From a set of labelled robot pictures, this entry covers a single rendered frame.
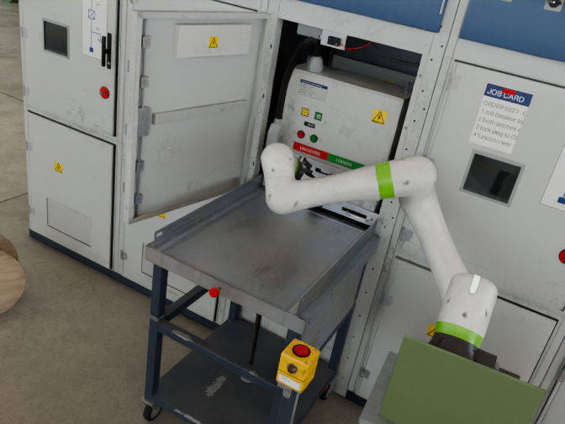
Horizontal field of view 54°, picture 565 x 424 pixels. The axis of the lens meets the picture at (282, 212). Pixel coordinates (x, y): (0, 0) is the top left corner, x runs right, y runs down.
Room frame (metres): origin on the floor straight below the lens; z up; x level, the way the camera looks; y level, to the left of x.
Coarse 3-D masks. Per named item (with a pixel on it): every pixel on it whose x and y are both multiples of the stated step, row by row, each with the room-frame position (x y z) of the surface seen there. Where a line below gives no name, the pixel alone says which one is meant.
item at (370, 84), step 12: (312, 72) 2.20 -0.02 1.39; (324, 72) 2.26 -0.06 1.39; (336, 72) 2.30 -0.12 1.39; (348, 72) 2.34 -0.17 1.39; (348, 84) 2.13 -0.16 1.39; (360, 84) 2.17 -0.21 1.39; (372, 84) 2.21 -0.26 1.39; (384, 84) 2.25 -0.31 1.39; (396, 96) 2.08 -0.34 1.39; (408, 96) 2.12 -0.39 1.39; (396, 132) 2.05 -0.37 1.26; (396, 144) 2.10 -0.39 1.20
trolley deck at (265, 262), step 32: (224, 224) 1.85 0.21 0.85; (256, 224) 1.90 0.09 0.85; (288, 224) 1.95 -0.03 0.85; (320, 224) 2.00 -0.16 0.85; (160, 256) 1.58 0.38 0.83; (192, 256) 1.59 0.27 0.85; (224, 256) 1.63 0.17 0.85; (256, 256) 1.67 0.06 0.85; (288, 256) 1.71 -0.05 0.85; (320, 256) 1.75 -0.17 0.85; (224, 288) 1.47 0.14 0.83; (256, 288) 1.47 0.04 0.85; (288, 288) 1.51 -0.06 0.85; (288, 320) 1.37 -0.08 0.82
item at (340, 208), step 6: (264, 180) 2.23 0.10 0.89; (330, 204) 2.10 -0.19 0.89; (336, 204) 2.09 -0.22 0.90; (342, 204) 2.08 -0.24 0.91; (348, 204) 2.07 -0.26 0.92; (354, 204) 2.07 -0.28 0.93; (330, 210) 2.10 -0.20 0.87; (336, 210) 2.09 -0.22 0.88; (342, 210) 2.08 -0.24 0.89; (354, 210) 2.06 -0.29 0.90; (360, 210) 2.05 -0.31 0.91; (366, 210) 2.04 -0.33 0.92; (378, 210) 2.06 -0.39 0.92; (348, 216) 2.07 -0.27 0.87; (360, 216) 2.05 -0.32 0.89; (366, 216) 2.04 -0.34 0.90; (372, 216) 2.03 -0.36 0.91; (372, 222) 2.02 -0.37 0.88
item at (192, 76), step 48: (144, 48) 1.77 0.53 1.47; (192, 48) 1.92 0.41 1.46; (240, 48) 2.12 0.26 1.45; (144, 96) 1.77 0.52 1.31; (192, 96) 1.97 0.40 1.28; (240, 96) 2.19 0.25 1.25; (144, 144) 1.81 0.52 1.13; (192, 144) 1.99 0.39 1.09; (240, 144) 2.22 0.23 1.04; (144, 192) 1.82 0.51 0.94; (192, 192) 2.01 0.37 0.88
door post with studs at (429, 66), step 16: (448, 0) 1.97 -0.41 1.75; (448, 16) 1.97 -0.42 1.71; (448, 32) 1.96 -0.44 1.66; (432, 48) 1.97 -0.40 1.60; (432, 64) 1.97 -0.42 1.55; (416, 80) 1.99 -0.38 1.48; (432, 80) 1.96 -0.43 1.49; (416, 96) 1.98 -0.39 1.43; (416, 112) 1.97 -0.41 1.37; (416, 128) 1.97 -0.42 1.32; (400, 144) 1.99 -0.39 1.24; (416, 144) 1.96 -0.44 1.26; (384, 208) 1.98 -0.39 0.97; (384, 224) 1.97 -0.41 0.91; (384, 240) 1.97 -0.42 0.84; (384, 256) 1.96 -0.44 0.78; (368, 288) 1.97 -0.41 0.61; (368, 304) 1.96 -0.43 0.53; (352, 352) 1.97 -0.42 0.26
